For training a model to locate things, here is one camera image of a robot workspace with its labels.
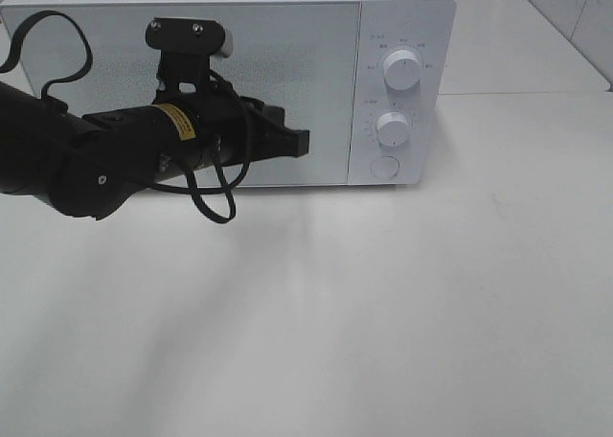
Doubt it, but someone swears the round white door button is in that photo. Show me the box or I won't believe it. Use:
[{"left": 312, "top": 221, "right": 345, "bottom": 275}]
[{"left": 371, "top": 155, "right": 400, "bottom": 180}]

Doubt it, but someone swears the white microwave knob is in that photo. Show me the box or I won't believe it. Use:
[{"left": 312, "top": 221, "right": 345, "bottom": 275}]
[
  {"left": 375, "top": 112, "right": 412, "bottom": 148},
  {"left": 382, "top": 46, "right": 422, "bottom": 91}
]

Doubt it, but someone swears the white microwave oven body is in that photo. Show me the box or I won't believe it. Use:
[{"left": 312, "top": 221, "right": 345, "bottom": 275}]
[{"left": 1, "top": 0, "right": 456, "bottom": 185}]

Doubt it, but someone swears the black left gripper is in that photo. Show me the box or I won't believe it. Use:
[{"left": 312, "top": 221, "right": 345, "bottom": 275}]
[{"left": 145, "top": 17, "right": 309, "bottom": 166}]

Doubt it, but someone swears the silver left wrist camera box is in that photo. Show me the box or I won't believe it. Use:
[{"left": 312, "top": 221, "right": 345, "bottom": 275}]
[{"left": 214, "top": 29, "right": 234, "bottom": 58}]

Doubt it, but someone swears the white microwave door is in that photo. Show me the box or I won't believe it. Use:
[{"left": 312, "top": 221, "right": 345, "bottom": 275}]
[{"left": 7, "top": 3, "right": 358, "bottom": 187}]

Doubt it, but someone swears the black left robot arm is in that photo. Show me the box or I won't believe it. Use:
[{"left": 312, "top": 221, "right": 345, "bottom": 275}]
[{"left": 1, "top": 17, "right": 309, "bottom": 224}]

